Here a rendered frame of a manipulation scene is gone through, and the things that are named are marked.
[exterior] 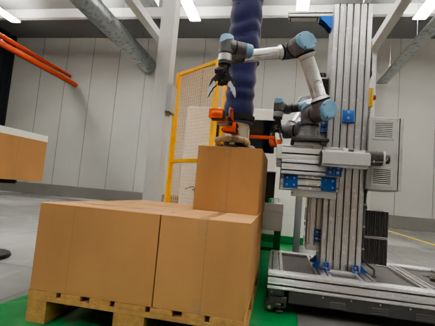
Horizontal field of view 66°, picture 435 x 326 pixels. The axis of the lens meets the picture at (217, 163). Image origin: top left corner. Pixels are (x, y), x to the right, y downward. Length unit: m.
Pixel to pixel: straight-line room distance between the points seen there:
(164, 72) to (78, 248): 2.51
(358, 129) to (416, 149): 10.01
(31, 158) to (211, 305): 2.16
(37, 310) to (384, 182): 2.04
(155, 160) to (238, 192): 1.73
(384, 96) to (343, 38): 9.93
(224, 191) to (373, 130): 1.04
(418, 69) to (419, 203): 4.32
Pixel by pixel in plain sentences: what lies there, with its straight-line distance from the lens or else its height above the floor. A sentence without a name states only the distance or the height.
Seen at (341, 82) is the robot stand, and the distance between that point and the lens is 2.48.
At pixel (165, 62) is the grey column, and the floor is 2.01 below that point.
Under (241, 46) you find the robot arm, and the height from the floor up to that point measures 1.46.
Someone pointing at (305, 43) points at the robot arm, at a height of 1.56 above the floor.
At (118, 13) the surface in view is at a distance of 12.06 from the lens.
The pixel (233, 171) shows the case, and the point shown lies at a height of 0.80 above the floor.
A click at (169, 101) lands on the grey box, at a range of 3.67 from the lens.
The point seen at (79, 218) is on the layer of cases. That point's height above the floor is 0.49.
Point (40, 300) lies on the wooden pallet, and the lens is 1.85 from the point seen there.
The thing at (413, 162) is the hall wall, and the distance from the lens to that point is 12.32.
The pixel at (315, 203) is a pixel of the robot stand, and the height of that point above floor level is 0.64.
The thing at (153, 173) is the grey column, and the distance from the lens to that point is 3.61.
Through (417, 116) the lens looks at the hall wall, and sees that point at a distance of 12.60.
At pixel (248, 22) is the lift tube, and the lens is 2.53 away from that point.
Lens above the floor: 0.66
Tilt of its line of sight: 5 degrees up
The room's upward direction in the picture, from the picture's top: 5 degrees clockwise
